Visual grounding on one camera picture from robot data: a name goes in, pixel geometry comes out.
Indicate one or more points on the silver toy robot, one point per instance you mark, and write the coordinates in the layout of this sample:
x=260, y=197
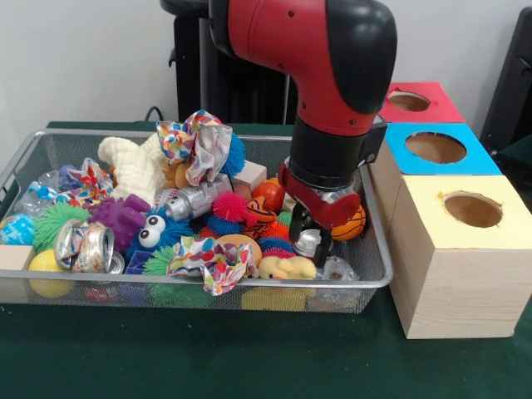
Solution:
x=187, y=203

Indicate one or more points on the cream waffle cloth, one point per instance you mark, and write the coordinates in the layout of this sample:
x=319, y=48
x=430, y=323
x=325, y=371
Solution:
x=133, y=166

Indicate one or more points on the yellow ball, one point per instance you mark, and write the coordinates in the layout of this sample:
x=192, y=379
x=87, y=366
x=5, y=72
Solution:
x=41, y=262

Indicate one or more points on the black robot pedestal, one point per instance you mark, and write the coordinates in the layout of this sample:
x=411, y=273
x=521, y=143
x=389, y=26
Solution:
x=191, y=75

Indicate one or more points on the dark green side tablecloth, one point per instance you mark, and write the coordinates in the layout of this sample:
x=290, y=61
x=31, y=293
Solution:
x=519, y=166

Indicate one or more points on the purple knobby rubber ball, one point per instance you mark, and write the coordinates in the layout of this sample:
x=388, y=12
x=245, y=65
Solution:
x=120, y=218

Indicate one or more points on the wooden box with three holes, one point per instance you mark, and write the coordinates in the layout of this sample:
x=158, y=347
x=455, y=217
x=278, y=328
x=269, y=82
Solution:
x=465, y=291

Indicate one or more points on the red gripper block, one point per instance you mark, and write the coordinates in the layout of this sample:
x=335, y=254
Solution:
x=324, y=205

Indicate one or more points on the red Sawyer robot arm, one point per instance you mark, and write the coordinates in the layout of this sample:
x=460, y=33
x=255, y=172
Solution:
x=316, y=54

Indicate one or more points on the orange toy basketball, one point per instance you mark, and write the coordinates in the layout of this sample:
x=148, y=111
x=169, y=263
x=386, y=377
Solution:
x=351, y=230

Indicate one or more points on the blue spiky rubber ball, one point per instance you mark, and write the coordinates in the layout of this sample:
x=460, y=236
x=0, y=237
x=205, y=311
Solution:
x=234, y=154

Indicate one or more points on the crushed silver drink can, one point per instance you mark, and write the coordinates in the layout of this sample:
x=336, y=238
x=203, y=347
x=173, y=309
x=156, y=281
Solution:
x=85, y=247

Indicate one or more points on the blue globe ball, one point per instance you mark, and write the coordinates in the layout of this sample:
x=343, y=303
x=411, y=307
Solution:
x=16, y=229

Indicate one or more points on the black upright panel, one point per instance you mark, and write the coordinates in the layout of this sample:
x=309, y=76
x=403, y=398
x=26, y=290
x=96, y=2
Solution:
x=513, y=83

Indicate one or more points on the green spiky rubber ball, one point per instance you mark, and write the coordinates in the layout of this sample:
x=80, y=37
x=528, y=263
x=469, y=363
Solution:
x=54, y=224

